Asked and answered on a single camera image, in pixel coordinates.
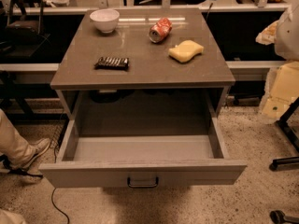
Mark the grey drawer cabinet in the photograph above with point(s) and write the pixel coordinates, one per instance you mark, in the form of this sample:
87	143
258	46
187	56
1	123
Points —
150	66

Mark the yellow sponge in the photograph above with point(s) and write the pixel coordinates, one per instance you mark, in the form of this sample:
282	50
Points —
185	51

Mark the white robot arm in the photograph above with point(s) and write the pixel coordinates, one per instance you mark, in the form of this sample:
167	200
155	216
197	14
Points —
283	84

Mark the grey top drawer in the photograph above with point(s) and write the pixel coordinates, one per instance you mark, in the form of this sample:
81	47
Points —
175	137

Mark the black caster wheel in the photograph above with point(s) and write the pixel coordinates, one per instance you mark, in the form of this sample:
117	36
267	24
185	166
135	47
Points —
278	217

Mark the crushed red soda can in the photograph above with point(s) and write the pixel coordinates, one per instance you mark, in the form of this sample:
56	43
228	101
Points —
160	30

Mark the black chair at left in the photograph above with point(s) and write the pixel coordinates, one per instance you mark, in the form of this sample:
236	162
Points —
23	36

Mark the black snack bar wrapper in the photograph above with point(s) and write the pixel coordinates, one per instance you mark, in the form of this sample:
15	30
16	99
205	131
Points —
112	63

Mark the beige sneaker shoe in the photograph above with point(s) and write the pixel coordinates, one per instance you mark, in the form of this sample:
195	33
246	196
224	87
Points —
26	154

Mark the white ceramic bowl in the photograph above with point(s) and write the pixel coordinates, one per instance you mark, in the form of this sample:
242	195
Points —
105	20

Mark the person's leg beige trousers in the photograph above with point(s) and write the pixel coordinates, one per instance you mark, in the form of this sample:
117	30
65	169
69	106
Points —
10	138

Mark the black top drawer handle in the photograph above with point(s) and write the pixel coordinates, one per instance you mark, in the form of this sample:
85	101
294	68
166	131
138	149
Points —
143	184

